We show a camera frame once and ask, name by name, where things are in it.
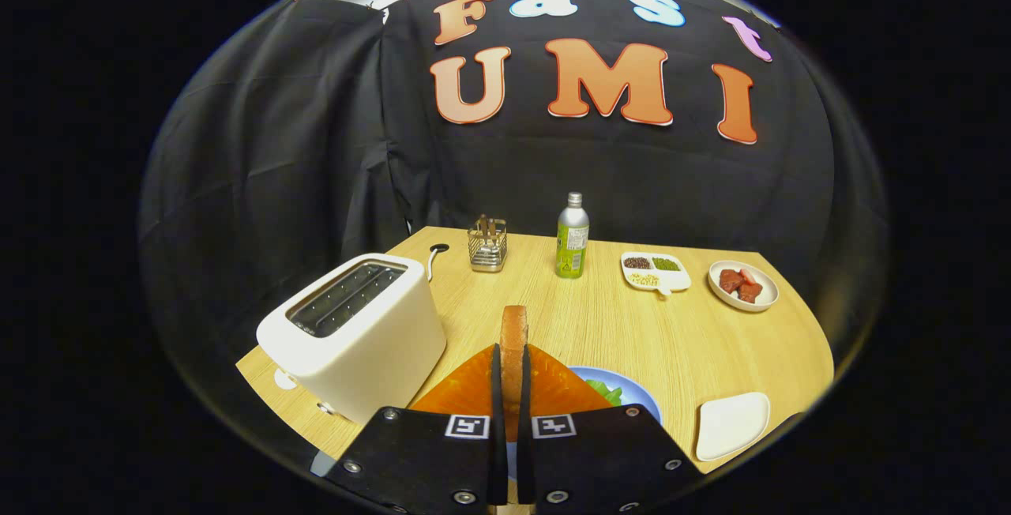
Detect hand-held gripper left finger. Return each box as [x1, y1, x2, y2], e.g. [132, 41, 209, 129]
[325, 344, 508, 515]

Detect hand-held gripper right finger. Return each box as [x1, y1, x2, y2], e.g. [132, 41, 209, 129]
[517, 344, 704, 515]

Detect green lettuce leaf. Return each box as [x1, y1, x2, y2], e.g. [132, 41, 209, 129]
[586, 379, 625, 407]

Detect toasted bread slice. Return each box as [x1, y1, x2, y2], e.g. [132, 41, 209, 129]
[499, 305, 529, 441]

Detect blue plate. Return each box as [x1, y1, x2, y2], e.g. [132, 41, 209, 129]
[567, 366, 663, 426]

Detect white toaster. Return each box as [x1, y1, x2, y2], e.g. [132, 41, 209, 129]
[256, 253, 448, 427]

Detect white square plate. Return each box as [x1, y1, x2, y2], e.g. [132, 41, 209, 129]
[695, 392, 771, 463]

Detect white divided seasoning dish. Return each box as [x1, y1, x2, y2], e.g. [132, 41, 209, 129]
[621, 251, 693, 296]

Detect green label metal bottle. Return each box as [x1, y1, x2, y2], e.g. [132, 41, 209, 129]
[555, 191, 590, 279]

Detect red meat pieces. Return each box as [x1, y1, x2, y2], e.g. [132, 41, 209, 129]
[719, 268, 764, 303]

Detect round white bowl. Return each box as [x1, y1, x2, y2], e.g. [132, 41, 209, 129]
[708, 260, 780, 313]

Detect black backdrop cloth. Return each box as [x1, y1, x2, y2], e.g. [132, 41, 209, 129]
[138, 0, 889, 389]

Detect metal wire utensil holder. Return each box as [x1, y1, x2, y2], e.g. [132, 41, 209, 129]
[468, 220, 508, 273]

